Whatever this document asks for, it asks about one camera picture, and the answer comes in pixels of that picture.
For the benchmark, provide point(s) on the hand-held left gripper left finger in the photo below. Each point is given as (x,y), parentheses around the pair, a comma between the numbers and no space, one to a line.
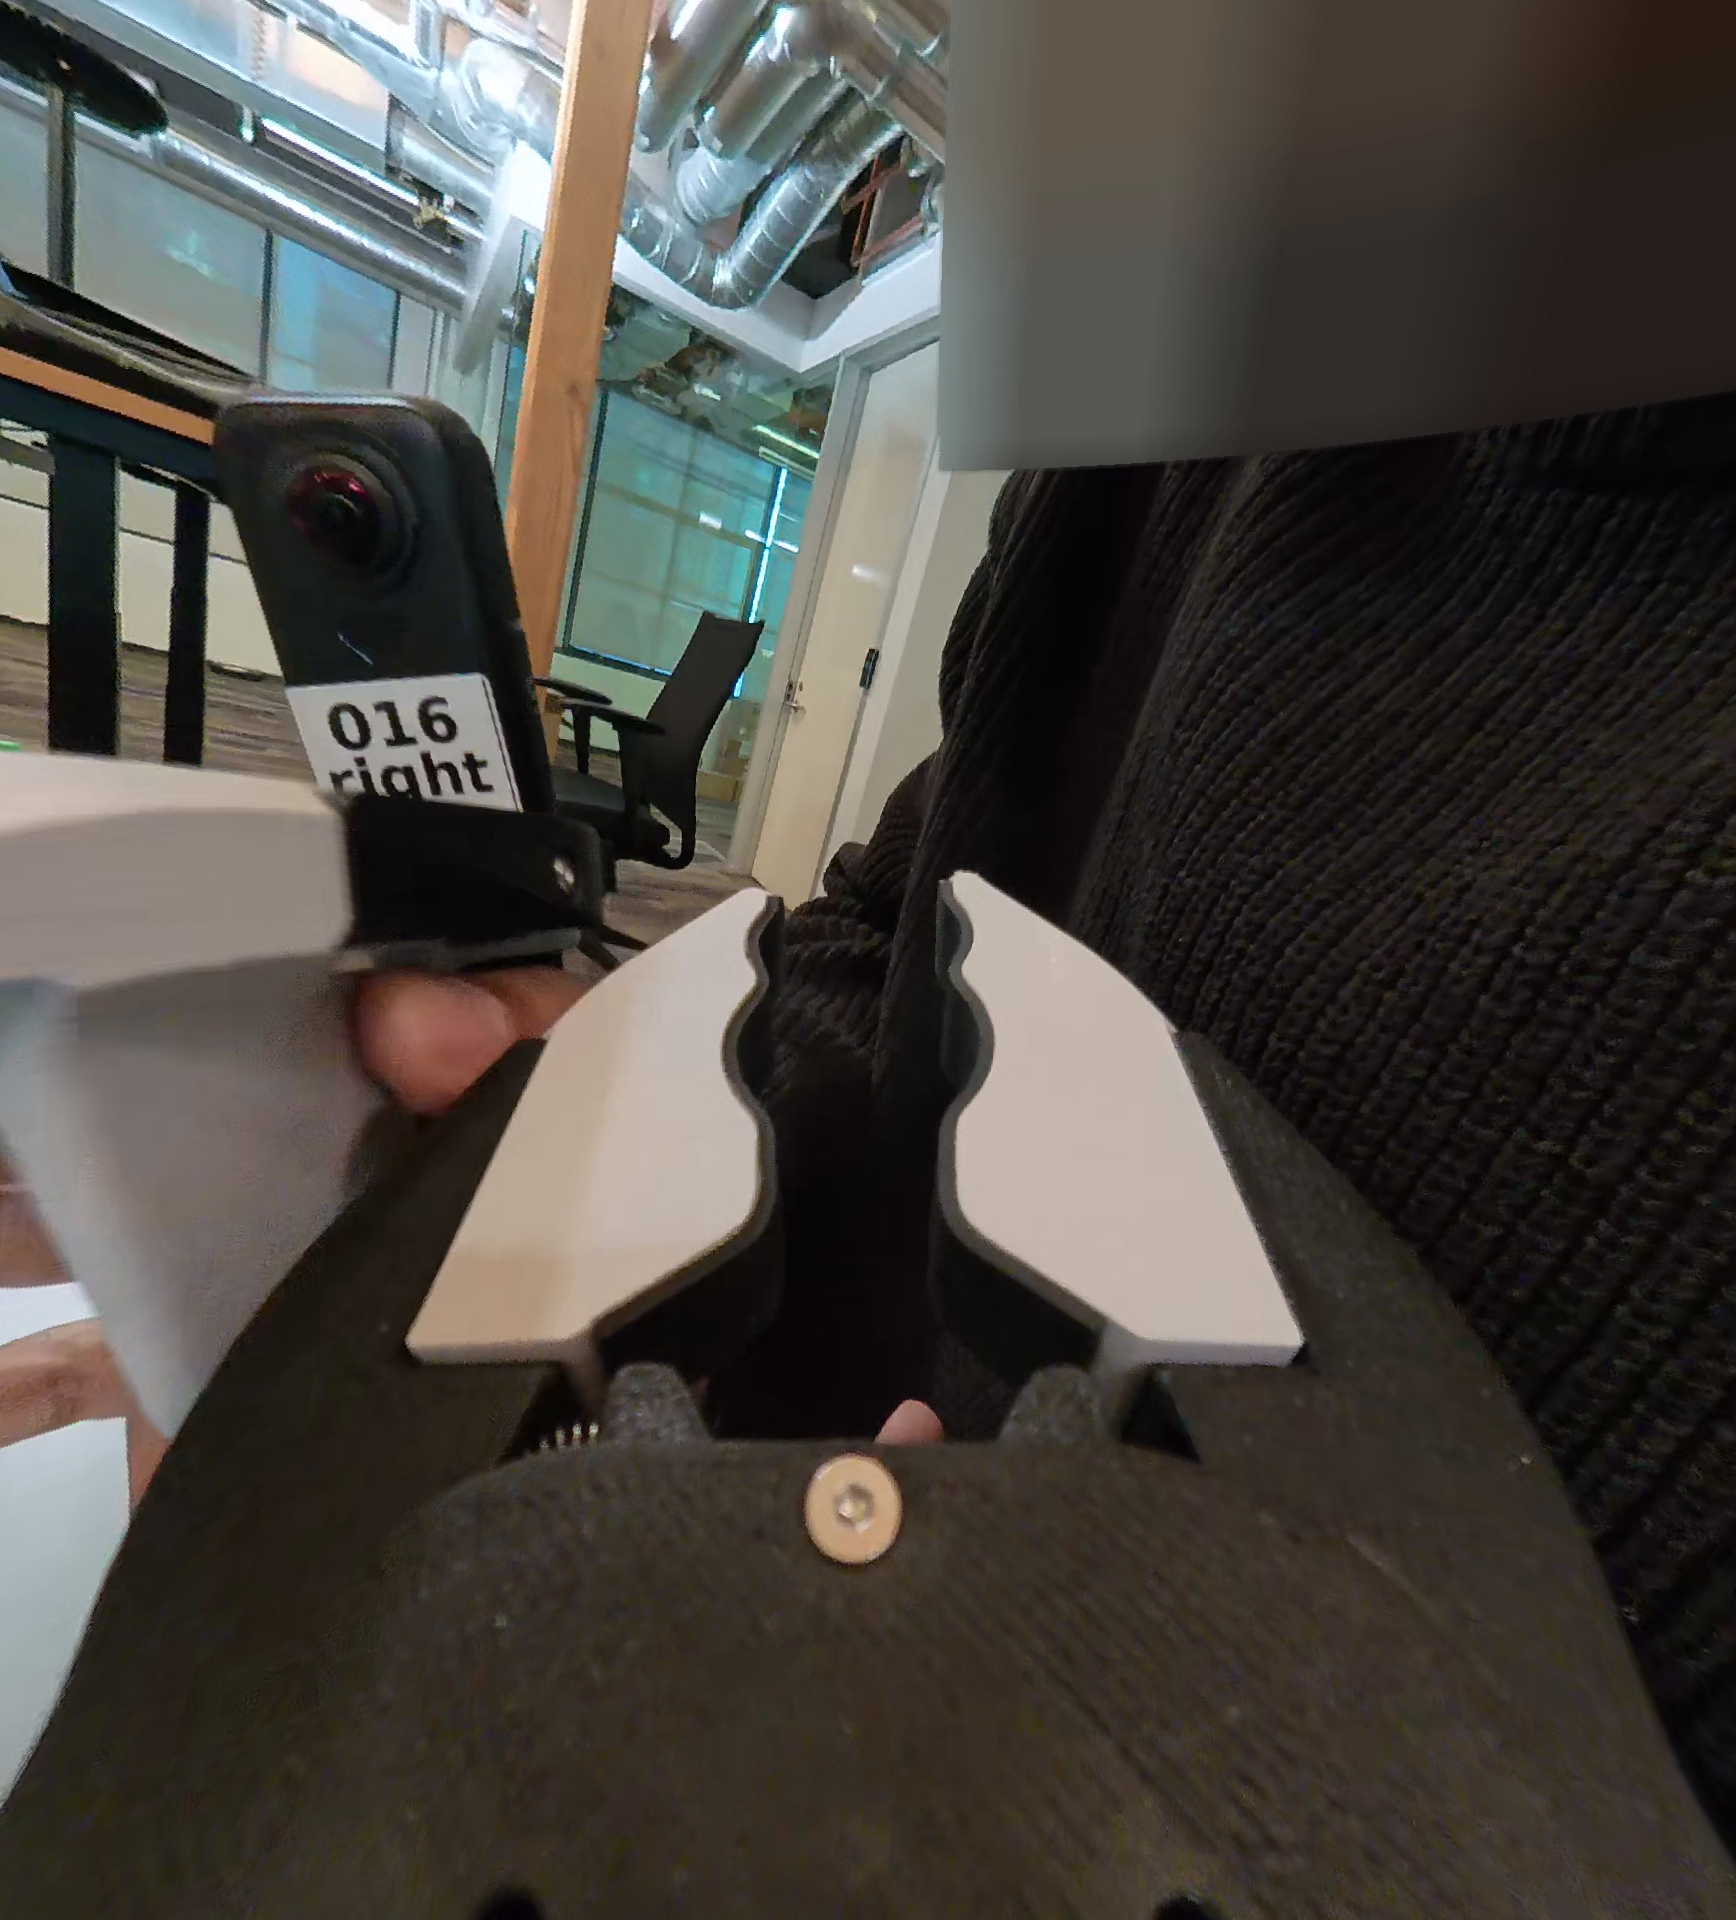
(612,1184)

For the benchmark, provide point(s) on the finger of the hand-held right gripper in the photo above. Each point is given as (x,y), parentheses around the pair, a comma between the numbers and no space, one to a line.
(192,1141)
(118,870)

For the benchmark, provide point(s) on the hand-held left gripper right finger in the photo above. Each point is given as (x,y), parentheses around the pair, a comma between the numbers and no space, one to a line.
(1109,1170)

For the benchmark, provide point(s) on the person's right hand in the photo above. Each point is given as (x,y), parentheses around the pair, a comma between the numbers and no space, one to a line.
(433,1035)

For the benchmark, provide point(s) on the wooden table black legs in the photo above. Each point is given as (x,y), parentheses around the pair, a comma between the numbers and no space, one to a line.
(81,600)

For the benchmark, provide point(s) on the black office chair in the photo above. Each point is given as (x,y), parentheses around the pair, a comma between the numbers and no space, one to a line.
(689,720)

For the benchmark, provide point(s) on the person's black sweater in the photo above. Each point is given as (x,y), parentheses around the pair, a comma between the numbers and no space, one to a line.
(1409,975)

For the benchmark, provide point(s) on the wooden beam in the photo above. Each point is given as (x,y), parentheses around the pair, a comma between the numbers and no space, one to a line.
(577,301)

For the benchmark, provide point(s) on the dark grey bag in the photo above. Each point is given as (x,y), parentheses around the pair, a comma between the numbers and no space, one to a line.
(103,323)

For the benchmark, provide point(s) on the white door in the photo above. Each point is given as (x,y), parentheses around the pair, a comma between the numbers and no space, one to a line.
(847,600)

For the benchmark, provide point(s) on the silver metal ducts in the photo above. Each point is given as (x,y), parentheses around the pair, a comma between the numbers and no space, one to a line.
(778,164)

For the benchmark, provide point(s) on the black round fan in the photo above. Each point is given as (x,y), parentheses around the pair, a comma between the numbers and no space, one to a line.
(58,60)

